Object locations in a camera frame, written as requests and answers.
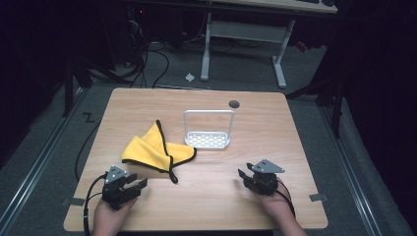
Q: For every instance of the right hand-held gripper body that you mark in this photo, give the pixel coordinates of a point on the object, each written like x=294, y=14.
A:
x=265, y=180

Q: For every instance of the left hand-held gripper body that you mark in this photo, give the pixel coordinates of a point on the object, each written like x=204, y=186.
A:
x=113, y=191

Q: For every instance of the yellow cloth with black trim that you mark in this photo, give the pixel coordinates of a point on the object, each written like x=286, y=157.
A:
x=152, y=152

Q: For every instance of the white plastic rack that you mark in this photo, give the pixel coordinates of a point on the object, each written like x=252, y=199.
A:
x=208, y=139

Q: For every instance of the person's left hand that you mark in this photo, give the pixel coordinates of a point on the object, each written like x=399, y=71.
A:
x=109, y=218

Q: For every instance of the person's right hand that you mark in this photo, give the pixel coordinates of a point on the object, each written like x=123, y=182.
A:
x=275, y=205

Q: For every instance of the grey tape piece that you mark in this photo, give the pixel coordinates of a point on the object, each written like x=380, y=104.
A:
x=318, y=197
x=73, y=201

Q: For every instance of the dark round table grommet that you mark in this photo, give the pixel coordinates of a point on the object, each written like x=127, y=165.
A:
x=233, y=104

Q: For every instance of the dark metal stand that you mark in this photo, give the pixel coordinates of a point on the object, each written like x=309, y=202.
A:
x=331, y=98
x=73, y=82

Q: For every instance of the white paper scrap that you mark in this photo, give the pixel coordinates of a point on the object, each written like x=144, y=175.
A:
x=190, y=77

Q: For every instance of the red object under desk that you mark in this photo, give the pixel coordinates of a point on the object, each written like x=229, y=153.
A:
x=302, y=46

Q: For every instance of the white-legged desk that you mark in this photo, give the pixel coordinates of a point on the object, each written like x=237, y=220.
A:
x=246, y=31

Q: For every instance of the black keyboard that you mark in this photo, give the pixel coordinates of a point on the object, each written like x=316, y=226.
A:
x=308, y=1

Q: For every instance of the black computer mouse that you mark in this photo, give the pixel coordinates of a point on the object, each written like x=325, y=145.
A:
x=328, y=2

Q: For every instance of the metal floor rail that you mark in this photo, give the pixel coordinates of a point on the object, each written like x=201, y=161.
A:
x=36, y=170
x=350, y=170

